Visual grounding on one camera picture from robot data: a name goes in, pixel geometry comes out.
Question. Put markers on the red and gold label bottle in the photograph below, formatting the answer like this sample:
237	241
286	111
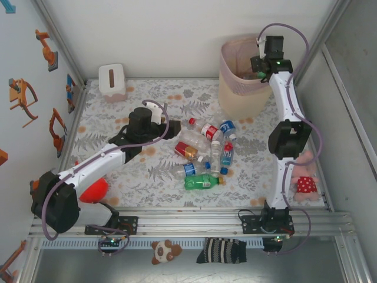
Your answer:
185	150

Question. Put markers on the large clear unlabelled bottle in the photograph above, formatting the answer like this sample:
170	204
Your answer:
194	138

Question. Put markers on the beige slotted plastic bin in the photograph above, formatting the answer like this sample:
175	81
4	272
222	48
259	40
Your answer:
241	101

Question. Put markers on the blue label water bottle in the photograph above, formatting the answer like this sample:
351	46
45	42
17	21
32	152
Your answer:
190	169

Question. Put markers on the clear bottle red label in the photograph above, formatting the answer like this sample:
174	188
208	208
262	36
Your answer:
209	131

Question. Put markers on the slim clear bottle white cap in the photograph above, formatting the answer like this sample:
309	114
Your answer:
216	156

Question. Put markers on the green bottle orange cap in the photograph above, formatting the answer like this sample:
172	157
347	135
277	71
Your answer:
200	182

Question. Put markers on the blue label bottle white cap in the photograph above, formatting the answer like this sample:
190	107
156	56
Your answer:
227	126

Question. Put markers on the Fiji water bottle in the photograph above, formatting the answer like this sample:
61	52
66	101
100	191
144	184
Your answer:
226	156

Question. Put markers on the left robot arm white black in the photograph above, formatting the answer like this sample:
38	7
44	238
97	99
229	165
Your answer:
91	169

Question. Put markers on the white tissue box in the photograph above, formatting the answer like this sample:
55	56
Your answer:
113	79

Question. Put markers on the floral patterned tablecloth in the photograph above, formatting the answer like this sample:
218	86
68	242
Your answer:
176	197

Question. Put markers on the red plush toy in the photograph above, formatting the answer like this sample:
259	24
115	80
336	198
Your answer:
95	193

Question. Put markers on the aluminium extrusion base rails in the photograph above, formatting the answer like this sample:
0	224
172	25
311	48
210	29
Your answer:
191	219

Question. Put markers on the small controller board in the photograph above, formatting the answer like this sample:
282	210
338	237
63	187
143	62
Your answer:
274	246
112	241

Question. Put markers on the brown white panda plush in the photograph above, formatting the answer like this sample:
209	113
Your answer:
162	252

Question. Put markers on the pink pig plush toy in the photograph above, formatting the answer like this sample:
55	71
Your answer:
304	184

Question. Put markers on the black white striped sock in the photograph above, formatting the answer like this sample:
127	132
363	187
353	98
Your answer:
221	250

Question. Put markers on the aluminium corner post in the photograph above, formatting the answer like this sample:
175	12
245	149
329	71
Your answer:
62	41
334	17

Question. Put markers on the blue orange wall sticker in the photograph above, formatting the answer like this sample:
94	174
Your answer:
70	88

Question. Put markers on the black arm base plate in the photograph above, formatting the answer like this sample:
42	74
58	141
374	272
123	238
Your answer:
131	225
250	224

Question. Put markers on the orange claw wall sticker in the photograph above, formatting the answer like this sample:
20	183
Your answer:
17	98

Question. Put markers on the orange block wall sticker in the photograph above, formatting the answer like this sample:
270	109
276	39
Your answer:
3	156

